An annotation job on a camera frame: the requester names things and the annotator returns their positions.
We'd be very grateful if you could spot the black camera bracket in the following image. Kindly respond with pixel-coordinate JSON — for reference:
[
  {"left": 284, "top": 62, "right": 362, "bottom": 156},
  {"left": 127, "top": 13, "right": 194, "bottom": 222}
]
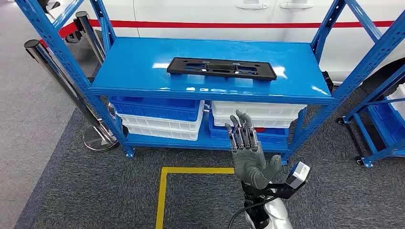
[{"left": 242, "top": 180, "right": 299, "bottom": 203}]

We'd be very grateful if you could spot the blue metal shelf rack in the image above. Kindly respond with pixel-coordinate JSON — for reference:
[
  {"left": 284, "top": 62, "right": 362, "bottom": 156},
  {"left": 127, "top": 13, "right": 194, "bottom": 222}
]
[{"left": 14, "top": 0, "right": 405, "bottom": 165}]

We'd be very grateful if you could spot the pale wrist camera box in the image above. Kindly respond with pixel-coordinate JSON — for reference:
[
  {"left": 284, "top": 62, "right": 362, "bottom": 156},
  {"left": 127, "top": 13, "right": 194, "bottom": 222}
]
[{"left": 286, "top": 162, "right": 311, "bottom": 189}]

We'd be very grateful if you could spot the black plastic frame part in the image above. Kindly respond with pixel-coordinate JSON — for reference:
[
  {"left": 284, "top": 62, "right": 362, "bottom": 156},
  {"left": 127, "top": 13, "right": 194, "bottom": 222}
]
[{"left": 167, "top": 57, "right": 277, "bottom": 81}]

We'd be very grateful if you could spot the yellow floor tape square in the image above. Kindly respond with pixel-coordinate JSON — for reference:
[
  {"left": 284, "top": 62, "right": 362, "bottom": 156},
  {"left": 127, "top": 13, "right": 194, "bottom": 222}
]
[{"left": 155, "top": 167, "right": 235, "bottom": 229}]

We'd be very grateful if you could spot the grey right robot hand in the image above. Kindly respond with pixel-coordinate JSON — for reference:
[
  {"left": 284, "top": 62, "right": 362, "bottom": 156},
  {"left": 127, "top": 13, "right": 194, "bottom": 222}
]
[{"left": 224, "top": 109, "right": 283, "bottom": 190}]

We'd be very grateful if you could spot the white car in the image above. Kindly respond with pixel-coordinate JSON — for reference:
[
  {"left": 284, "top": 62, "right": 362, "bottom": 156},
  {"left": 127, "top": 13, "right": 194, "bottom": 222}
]
[{"left": 47, "top": 0, "right": 405, "bottom": 92}]

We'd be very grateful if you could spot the red barrier belt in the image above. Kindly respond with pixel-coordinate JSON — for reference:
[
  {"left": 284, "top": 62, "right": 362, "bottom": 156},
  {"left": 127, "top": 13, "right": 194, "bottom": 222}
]
[
  {"left": 39, "top": 22, "right": 78, "bottom": 48},
  {"left": 88, "top": 19, "right": 394, "bottom": 29}
]

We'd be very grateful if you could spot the blue wheeled shelf rack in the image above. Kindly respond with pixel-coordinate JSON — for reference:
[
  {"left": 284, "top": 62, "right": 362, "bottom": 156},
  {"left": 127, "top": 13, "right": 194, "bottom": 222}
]
[{"left": 337, "top": 63, "right": 405, "bottom": 168}]

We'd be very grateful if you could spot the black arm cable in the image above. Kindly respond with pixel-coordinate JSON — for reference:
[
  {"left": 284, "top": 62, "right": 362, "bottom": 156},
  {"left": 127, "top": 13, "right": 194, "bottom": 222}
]
[{"left": 228, "top": 196, "right": 276, "bottom": 229}]

